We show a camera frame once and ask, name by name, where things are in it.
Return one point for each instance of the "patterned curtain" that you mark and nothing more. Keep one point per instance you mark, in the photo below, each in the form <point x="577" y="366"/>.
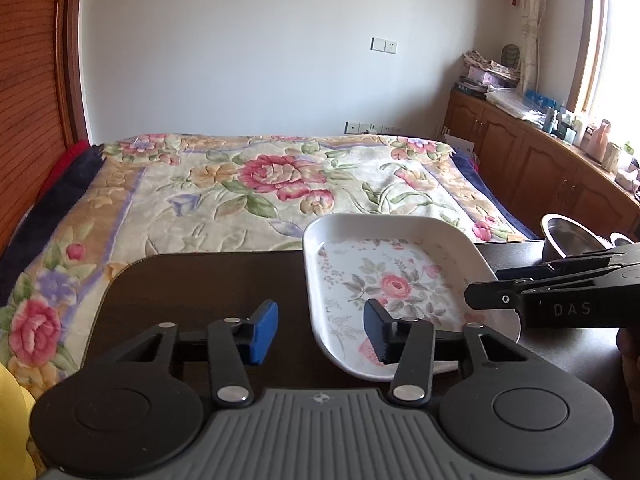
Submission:
<point x="532" y="19"/>

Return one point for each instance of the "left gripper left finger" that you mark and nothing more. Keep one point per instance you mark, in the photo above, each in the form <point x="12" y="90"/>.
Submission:
<point x="227" y="346"/>

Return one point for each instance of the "large steel bowl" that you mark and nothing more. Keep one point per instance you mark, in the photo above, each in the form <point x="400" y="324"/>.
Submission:
<point x="565" y="237"/>

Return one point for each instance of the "white paper box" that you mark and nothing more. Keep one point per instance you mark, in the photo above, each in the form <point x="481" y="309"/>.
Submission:
<point x="461" y="146"/>

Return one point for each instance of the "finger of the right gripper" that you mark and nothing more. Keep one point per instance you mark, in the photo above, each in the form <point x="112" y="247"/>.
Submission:
<point x="504" y="294"/>
<point x="625" y="255"/>

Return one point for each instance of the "person's right hand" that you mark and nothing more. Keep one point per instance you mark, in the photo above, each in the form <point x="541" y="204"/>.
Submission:
<point x="628" y="349"/>

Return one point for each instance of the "white floral rectangular tray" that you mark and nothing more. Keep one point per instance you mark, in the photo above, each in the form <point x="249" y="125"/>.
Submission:
<point x="416" y="267"/>

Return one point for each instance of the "dark blue folded blanket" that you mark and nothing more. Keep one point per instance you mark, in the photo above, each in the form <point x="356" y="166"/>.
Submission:
<point x="36" y="229"/>

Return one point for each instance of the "wall power outlets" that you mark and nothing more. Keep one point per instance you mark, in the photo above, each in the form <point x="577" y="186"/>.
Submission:
<point x="368" y="127"/>

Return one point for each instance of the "red folded blanket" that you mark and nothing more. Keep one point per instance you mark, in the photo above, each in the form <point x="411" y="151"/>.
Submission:
<point x="60" y="167"/>

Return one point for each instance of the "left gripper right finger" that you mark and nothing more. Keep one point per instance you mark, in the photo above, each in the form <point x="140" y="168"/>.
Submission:
<point x="414" y="346"/>

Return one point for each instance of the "wooden louvered wardrobe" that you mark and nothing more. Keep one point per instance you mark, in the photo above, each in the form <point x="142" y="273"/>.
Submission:
<point x="42" y="113"/>

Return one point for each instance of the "window with wooden frame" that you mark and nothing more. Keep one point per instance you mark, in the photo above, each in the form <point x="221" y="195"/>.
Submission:
<point x="606" y="80"/>

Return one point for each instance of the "stack of papers and boxes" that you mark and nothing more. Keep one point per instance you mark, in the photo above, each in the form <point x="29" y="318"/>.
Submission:
<point x="481" y="76"/>

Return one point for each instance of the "small steel bowl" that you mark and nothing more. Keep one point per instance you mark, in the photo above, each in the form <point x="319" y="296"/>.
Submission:
<point x="618" y="239"/>

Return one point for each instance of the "pink bottle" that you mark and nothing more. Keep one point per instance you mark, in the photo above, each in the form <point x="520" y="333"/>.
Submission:
<point x="599" y="141"/>

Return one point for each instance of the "wooden low cabinet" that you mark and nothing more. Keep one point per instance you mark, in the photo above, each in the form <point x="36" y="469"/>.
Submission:
<point x="533" y="174"/>

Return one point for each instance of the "white wall switch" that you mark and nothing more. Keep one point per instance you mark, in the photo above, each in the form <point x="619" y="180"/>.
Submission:
<point x="383" y="45"/>

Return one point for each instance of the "yellow cloth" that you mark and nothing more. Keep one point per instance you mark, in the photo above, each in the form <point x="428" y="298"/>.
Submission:
<point x="15" y="406"/>

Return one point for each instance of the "floral bed blanket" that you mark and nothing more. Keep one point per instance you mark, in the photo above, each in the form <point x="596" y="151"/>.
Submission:
<point x="172" y="193"/>

